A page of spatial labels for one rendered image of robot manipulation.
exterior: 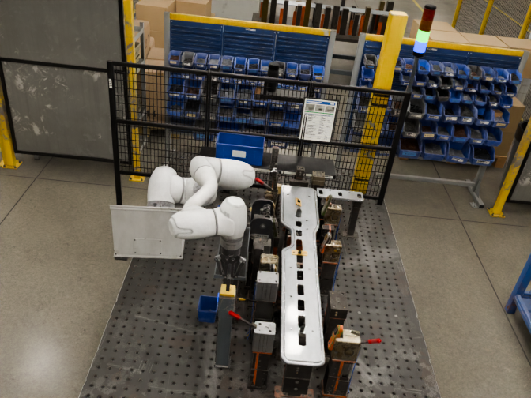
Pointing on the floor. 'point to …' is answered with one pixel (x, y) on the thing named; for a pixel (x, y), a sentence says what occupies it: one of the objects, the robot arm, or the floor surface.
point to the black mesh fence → (232, 122)
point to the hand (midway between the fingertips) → (228, 282)
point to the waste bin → (514, 147)
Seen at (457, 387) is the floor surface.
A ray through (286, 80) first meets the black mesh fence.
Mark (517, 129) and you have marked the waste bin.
